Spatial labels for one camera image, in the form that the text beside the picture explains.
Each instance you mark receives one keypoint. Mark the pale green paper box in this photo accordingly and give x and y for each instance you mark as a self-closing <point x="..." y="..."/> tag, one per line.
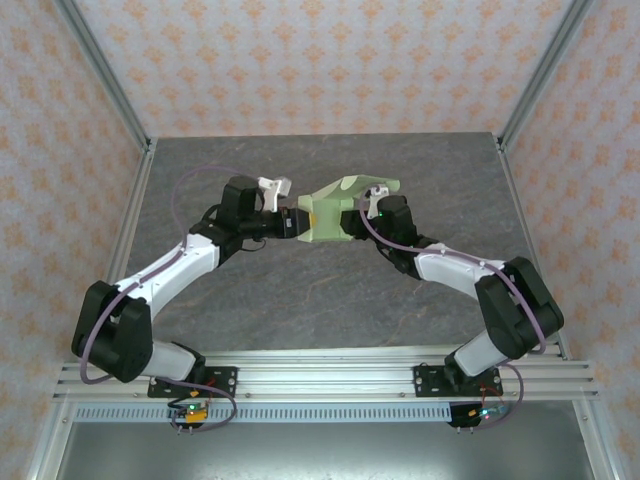
<point x="325" y="215"/>

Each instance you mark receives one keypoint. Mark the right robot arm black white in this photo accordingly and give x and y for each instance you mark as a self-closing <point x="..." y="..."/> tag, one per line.
<point x="515" y="310"/>

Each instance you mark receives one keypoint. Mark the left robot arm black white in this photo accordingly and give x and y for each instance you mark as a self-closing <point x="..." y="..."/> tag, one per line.
<point x="115" y="340"/>

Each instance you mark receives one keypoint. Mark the small circuit board green light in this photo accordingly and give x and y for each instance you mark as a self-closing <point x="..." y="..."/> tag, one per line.
<point x="485" y="413"/>
<point x="190" y="412"/>

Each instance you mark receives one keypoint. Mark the grey metal panel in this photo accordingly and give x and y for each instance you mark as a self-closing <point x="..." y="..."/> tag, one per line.
<point x="325" y="450"/>

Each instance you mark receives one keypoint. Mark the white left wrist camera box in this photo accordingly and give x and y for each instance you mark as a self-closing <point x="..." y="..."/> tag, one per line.
<point x="272" y="192"/>

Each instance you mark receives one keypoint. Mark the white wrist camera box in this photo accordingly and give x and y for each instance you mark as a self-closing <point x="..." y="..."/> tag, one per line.
<point x="272" y="192"/>
<point x="376" y="192"/>

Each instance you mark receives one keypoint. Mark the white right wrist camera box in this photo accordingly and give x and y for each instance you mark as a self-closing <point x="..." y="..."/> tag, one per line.
<point x="376" y="192"/>

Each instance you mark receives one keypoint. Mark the aluminium table side rail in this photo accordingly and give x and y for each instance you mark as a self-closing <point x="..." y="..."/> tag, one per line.
<point x="515" y="190"/>
<point x="142" y="170"/>

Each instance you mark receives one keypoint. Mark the wide aluminium mounting rail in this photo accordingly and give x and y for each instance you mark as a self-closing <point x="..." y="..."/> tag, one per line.
<point x="325" y="380"/>

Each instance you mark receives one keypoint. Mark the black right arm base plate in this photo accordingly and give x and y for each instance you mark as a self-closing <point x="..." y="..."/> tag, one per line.
<point x="430" y="382"/>

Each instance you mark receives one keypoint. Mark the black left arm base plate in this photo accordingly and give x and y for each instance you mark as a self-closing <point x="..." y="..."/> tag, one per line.
<point x="222" y="382"/>

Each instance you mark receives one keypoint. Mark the aluminium frame post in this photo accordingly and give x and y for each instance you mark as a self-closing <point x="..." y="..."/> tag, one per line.
<point x="545" y="70"/>
<point x="100" y="65"/>

